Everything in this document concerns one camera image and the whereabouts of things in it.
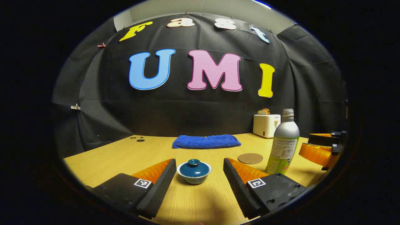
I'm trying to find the blue teacup lid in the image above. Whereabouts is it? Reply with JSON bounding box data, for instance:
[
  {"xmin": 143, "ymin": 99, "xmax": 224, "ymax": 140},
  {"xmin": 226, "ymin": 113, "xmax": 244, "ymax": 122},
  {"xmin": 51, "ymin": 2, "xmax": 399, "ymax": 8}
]
[{"xmin": 180, "ymin": 159, "xmax": 210, "ymax": 178}]

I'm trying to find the round brown coaster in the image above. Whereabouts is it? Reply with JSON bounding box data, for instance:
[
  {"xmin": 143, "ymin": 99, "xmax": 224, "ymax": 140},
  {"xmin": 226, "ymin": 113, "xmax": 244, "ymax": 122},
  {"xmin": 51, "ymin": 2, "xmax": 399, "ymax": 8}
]
[{"xmin": 237, "ymin": 153, "xmax": 264, "ymax": 165}]

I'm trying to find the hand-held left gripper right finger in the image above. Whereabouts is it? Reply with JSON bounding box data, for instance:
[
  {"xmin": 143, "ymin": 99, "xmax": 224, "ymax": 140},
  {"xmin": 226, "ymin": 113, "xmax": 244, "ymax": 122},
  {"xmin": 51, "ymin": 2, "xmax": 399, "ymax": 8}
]
[{"xmin": 223, "ymin": 158, "xmax": 308, "ymax": 220}]

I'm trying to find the white and green teacup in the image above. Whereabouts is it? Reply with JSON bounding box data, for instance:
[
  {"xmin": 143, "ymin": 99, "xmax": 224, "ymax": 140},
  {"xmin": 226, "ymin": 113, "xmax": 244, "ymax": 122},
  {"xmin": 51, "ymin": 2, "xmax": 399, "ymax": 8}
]
[{"xmin": 177, "ymin": 162, "xmax": 212, "ymax": 185}]

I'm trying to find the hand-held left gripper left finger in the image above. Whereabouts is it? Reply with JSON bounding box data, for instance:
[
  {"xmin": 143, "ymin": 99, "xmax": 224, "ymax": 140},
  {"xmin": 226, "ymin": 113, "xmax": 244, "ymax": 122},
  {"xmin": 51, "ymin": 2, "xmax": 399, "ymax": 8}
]
[{"xmin": 91, "ymin": 158, "xmax": 177, "ymax": 220}]

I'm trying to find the blue towel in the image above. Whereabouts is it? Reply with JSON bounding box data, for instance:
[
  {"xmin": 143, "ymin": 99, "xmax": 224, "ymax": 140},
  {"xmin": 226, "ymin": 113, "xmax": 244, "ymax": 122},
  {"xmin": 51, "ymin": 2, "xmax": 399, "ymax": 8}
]
[{"xmin": 172, "ymin": 134, "xmax": 242, "ymax": 149}]

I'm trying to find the black backdrop cloth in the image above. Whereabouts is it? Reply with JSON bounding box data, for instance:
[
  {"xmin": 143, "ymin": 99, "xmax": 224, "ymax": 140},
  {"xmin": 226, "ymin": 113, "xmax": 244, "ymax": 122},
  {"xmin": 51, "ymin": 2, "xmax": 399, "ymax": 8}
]
[{"xmin": 52, "ymin": 12, "xmax": 349, "ymax": 158}]

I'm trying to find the silver and green water bottle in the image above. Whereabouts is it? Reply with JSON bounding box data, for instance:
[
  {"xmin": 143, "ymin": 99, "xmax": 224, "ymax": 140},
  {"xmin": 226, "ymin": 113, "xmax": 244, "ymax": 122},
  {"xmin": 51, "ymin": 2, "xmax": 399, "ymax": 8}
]
[{"xmin": 265, "ymin": 109, "xmax": 300, "ymax": 175}]

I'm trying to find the white toaster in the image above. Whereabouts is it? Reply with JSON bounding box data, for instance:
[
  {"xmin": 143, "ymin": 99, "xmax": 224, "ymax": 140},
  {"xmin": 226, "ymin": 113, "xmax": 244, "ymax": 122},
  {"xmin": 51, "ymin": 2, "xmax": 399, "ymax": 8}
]
[{"xmin": 253, "ymin": 114, "xmax": 281, "ymax": 139}]

